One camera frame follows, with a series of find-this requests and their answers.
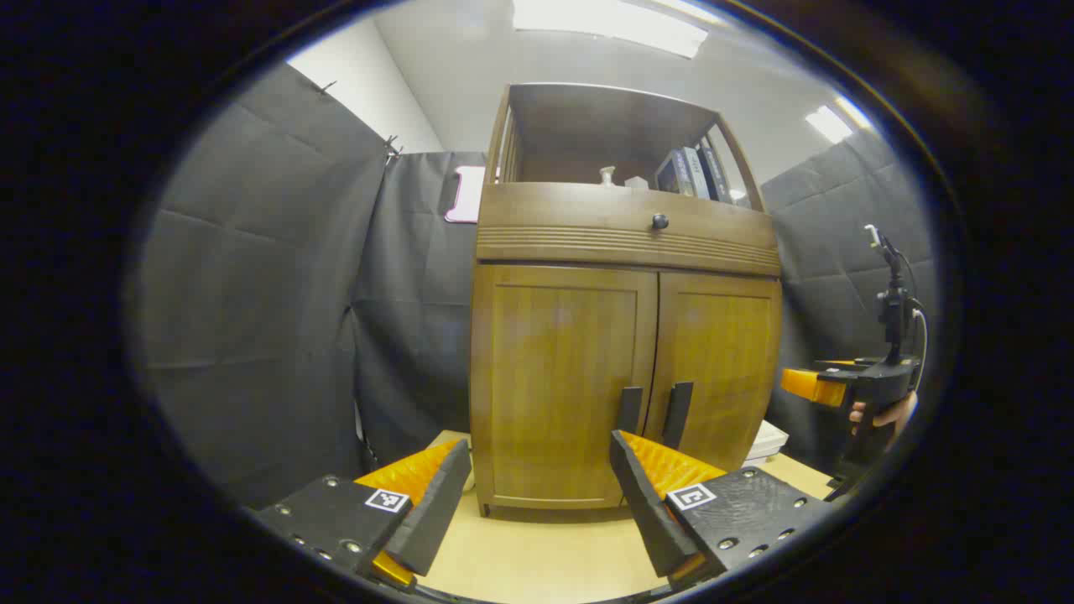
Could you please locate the small white bottle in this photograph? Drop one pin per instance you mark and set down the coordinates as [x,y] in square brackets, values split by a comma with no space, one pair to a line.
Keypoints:
[607,176]

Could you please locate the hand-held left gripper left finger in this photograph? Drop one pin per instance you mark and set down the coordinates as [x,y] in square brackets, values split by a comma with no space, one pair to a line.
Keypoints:
[436,512]

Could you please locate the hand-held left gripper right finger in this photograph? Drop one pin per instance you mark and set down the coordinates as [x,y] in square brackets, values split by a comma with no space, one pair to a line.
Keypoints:
[646,512]

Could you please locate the black round drawer knob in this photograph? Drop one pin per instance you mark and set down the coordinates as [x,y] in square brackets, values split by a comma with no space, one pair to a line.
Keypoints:
[660,221]

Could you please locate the small ceiling light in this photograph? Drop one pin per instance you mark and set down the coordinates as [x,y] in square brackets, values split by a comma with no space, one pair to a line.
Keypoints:
[829,124]

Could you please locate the small white box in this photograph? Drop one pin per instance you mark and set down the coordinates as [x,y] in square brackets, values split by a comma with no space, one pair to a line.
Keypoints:
[636,183]

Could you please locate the large rectangular ceiling light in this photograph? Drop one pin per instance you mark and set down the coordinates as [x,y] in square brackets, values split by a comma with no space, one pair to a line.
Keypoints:
[612,21]

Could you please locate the wooden cabinet drawer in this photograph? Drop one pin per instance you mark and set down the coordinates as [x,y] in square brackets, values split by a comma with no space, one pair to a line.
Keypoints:
[570,222]

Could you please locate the wooden double-door shoe cabinet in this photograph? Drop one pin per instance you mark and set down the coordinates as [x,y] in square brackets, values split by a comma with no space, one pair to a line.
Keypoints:
[579,126]

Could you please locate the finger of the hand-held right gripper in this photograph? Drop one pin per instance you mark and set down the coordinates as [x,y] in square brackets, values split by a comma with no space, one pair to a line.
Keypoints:
[810,384]

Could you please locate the wooden cabinet door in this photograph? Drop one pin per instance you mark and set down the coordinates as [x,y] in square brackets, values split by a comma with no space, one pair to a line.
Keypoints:
[554,377]
[726,352]

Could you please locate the flat white box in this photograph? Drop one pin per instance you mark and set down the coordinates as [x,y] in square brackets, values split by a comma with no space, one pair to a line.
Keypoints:
[753,460]

